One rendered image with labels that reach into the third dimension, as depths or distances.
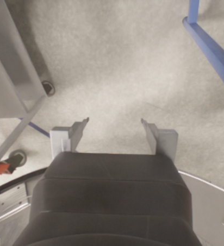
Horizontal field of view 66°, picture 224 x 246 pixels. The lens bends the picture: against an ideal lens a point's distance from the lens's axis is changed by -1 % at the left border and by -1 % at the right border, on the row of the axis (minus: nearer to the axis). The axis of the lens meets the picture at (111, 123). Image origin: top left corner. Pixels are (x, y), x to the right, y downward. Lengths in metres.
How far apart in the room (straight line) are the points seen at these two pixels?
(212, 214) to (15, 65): 1.03
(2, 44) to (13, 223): 0.76
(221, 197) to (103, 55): 0.79
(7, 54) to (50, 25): 0.25
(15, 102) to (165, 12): 0.79
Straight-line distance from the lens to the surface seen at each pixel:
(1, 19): 0.98
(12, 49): 1.00
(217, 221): 0.63
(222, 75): 0.44
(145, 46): 0.94
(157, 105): 1.10
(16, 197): 0.77
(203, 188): 0.67
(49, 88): 1.11
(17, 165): 1.74
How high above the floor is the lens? 0.90
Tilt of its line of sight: 48 degrees down
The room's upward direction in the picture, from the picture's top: 167 degrees counter-clockwise
